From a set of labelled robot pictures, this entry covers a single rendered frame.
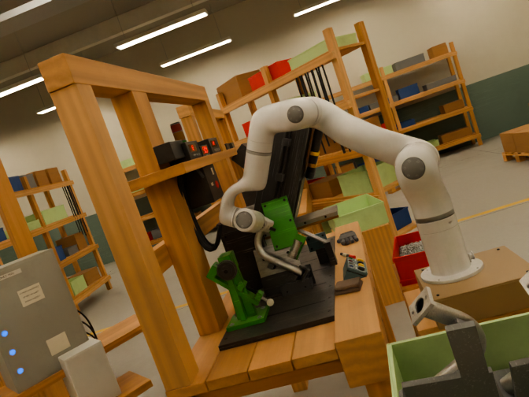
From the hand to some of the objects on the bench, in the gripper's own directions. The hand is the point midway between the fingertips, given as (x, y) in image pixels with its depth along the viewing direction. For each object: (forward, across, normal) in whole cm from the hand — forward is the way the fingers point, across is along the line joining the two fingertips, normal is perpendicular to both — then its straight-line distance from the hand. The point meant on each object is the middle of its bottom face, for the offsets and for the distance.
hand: (264, 223), depth 200 cm
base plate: (+21, +19, -19) cm, 34 cm away
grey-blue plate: (+29, +27, -5) cm, 40 cm away
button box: (+3, +44, -3) cm, 45 cm away
